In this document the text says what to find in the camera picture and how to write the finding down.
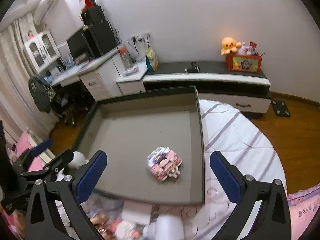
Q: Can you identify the black speaker box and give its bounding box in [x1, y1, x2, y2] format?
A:
[80, 5, 106, 25]

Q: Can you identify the black computer tower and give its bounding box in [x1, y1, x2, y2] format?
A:
[84, 21, 117, 58]

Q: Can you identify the white round speaker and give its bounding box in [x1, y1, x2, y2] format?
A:
[56, 151, 88, 181]

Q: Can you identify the white wall power socket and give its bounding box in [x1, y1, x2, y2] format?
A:
[129, 30, 151, 41]

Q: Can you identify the orange octopus plush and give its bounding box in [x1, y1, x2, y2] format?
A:
[220, 37, 242, 55]

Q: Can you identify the white desk with drawers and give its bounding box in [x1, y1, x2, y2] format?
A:
[51, 46, 124, 101]

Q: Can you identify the black office chair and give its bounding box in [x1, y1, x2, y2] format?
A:
[50, 90, 88, 127]

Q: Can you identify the orange lid water bottle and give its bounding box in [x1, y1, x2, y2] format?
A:
[119, 47, 132, 70]

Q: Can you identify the black bathroom scale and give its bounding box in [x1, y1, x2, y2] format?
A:
[271, 99, 291, 118]

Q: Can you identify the pink purple plush toy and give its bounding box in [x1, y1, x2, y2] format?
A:
[236, 42, 253, 56]

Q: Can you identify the white air conditioner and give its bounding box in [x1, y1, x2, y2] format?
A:
[33, 0, 58, 25]

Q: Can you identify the pink white bead bracelet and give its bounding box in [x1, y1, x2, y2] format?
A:
[145, 146, 183, 181]

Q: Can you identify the black computer monitor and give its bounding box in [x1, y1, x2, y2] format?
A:
[67, 28, 94, 59]

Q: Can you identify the pink bed blanket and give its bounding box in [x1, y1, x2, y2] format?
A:
[6, 131, 43, 172]

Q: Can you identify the pink storage box black rim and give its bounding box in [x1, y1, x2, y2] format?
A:
[72, 86, 205, 205]

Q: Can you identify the black white tv cabinet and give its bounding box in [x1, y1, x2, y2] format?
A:
[115, 61, 272, 119]

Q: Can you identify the beige curtain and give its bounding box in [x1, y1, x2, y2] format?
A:
[1, 13, 58, 141]

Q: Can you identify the orange toy box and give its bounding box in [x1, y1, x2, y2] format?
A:
[226, 54, 263, 74]

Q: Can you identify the red paper bag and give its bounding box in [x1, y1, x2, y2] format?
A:
[79, 0, 94, 11]

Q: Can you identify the small black gadget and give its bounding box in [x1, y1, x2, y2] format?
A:
[185, 61, 200, 74]

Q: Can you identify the white glass door cabinet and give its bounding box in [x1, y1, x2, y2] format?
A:
[24, 29, 61, 73]

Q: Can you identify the white striped bed quilt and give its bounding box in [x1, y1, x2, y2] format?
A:
[53, 99, 288, 240]

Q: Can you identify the white hair dryer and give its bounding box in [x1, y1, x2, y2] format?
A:
[143, 214, 185, 240]

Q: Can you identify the pink quilt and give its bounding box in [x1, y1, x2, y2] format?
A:
[287, 184, 319, 239]

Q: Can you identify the yellow blue snack bag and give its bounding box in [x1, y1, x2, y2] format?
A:
[145, 47, 159, 72]

